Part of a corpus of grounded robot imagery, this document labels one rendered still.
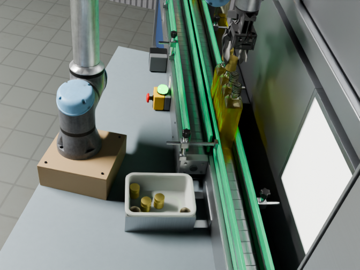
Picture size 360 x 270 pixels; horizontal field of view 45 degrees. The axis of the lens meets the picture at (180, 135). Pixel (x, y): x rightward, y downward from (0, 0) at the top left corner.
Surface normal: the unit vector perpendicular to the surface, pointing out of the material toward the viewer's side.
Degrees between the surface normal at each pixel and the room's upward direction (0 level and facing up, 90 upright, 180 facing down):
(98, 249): 0
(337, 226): 90
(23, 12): 0
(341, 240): 90
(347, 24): 90
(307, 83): 90
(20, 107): 0
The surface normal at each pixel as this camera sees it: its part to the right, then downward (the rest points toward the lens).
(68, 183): -0.19, 0.66
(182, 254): 0.11, -0.72
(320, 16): -0.99, -0.03
